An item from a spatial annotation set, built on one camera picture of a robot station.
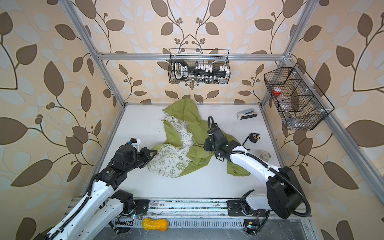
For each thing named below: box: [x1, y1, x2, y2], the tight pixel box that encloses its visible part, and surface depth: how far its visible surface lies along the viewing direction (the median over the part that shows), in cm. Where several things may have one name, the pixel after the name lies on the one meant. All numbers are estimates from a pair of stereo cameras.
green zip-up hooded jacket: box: [147, 98, 251, 179], surface depth 93 cm
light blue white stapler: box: [237, 108, 258, 120], surface depth 113 cm
